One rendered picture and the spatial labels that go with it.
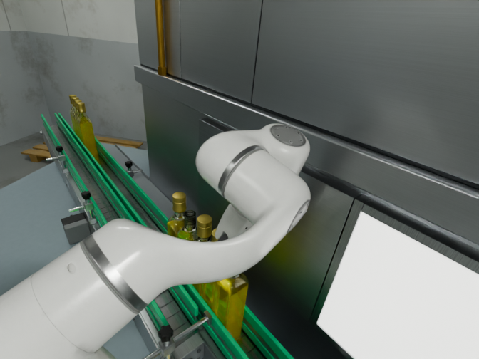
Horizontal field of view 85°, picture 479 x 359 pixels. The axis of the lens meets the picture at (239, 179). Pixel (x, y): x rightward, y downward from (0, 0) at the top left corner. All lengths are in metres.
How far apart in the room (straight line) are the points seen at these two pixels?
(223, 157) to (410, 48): 0.29
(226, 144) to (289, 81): 0.28
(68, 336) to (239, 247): 0.14
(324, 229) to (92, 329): 0.40
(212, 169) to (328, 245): 0.31
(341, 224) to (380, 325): 0.19
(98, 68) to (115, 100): 0.44
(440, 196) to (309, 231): 0.23
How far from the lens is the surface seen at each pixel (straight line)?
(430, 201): 0.44
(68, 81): 4.59
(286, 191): 0.26
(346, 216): 0.49
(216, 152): 0.29
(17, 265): 1.25
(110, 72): 4.14
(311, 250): 0.57
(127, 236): 0.24
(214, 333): 0.72
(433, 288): 0.49
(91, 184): 1.36
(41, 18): 4.66
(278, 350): 0.67
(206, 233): 0.62
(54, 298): 0.25
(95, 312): 0.25
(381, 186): 0.45
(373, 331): 0.59
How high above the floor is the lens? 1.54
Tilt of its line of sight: 29 degrees down
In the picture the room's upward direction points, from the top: 6 degrees clockwise
